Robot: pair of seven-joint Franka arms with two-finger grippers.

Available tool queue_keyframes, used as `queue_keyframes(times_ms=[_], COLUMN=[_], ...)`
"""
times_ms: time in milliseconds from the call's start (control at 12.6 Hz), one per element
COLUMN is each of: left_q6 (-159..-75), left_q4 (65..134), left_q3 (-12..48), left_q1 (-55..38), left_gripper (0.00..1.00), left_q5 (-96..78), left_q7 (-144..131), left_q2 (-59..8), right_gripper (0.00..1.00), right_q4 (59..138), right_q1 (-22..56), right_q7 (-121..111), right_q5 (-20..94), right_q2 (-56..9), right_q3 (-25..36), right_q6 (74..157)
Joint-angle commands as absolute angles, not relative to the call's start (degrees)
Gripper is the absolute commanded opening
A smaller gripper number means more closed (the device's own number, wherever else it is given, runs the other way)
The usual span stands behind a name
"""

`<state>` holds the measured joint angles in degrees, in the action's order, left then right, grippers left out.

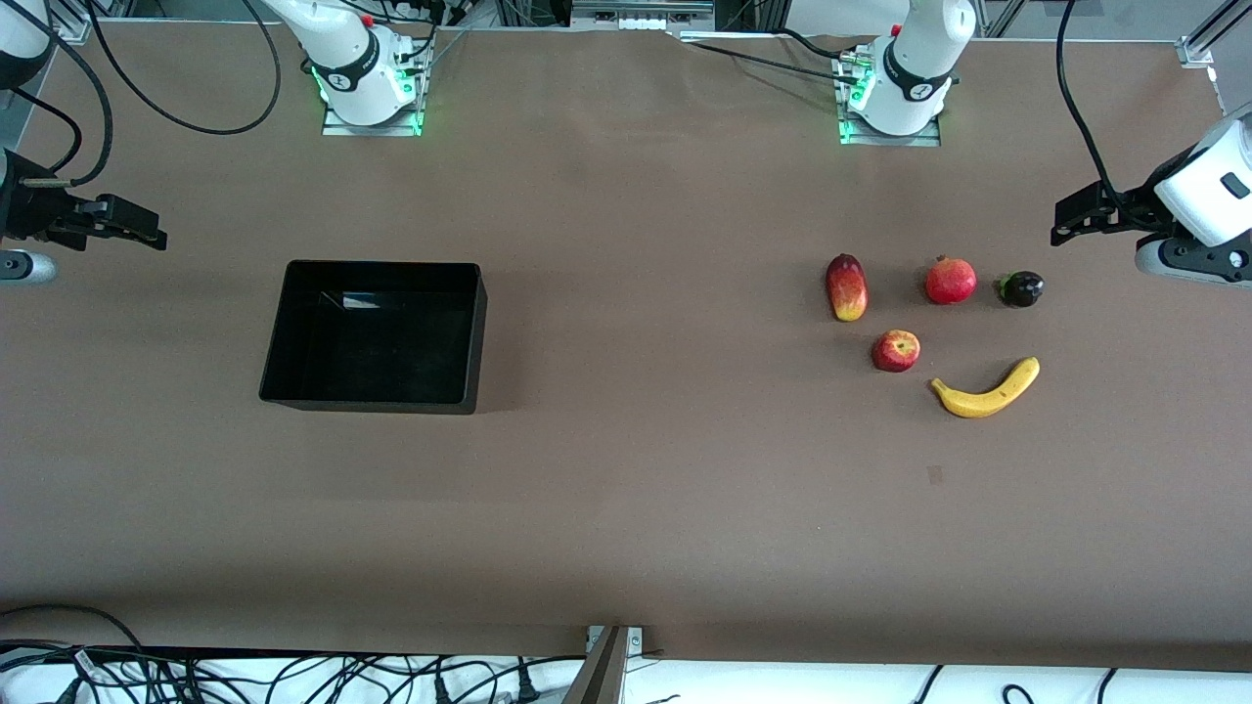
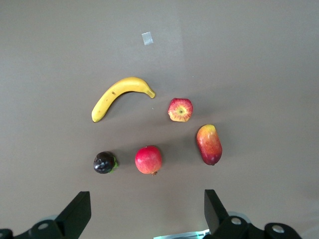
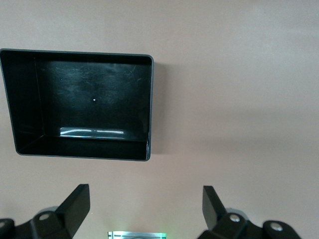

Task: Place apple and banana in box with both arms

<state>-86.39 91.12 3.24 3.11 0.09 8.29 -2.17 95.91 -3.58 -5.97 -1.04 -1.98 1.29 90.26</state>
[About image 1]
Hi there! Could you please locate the red yellow mango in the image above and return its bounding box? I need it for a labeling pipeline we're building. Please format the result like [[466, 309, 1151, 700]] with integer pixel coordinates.
[[825, 253, 870, 323]]

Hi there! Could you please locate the black floor cable loop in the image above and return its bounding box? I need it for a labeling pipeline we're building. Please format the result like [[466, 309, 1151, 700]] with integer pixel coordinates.
[[0, 603, 148, 654]]

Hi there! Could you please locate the grey power strip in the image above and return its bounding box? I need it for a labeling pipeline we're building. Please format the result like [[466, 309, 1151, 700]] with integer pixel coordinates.
[[570, 0, 717, 32]]

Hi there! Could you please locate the small metal bracket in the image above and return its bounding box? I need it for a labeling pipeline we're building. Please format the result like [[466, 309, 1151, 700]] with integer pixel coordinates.
[[585, 626, 645, 656]]

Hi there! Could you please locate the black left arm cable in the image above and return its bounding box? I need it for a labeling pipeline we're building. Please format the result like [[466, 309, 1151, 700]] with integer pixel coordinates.
[[1056, 0, 1128, 212]]

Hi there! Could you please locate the black base power cable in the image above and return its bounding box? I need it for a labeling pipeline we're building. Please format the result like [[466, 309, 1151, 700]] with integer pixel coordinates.
[[675, 27, 876, 81]]

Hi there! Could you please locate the yellow banana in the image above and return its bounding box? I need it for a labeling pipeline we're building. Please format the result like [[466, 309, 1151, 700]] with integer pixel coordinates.
[[929, 356, 1041, 419]]

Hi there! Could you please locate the grey metal beam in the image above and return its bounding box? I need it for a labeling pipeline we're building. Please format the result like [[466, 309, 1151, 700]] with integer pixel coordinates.
[[559, 626, 629, 704]]

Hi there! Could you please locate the red pomegranate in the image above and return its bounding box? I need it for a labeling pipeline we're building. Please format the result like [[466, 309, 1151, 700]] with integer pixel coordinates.
[[924, 255, 978, 306]]

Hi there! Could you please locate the red apple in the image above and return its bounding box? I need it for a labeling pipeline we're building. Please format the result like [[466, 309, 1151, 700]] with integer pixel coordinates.
[[872, 330, 921, 374]]

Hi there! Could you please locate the black base cable bundle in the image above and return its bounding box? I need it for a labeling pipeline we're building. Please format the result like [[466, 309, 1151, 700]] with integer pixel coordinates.
[[362, 0, 466, 62]]

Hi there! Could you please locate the aluminium frame profile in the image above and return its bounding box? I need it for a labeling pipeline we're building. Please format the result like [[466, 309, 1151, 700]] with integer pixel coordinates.
[[44, 0, 94, 45], [1177, 0, 1252, 69]]

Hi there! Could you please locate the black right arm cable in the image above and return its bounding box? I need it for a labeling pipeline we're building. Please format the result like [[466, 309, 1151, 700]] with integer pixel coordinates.
[[0, 0, 282, 189]]

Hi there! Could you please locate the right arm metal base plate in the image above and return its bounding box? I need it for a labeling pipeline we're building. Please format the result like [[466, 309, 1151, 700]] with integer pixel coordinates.
[[322, 59, 427, 138]]

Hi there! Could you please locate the dark purple eggplant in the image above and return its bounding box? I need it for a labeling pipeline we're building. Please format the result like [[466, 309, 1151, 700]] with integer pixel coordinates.
[[996, 271, 1046, 309]]

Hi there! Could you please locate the black cable tangle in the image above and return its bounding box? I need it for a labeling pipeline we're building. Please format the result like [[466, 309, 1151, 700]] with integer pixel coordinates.
[[0, 640, 588, 704]]

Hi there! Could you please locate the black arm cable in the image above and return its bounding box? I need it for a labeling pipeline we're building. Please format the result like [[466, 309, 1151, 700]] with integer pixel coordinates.
[[1056, 0, 1128, 212], [0, 0, 282, 189]]

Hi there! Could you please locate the black plastic box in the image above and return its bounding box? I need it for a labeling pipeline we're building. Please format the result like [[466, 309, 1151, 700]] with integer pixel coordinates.
[[258, 259, 488, 416]]

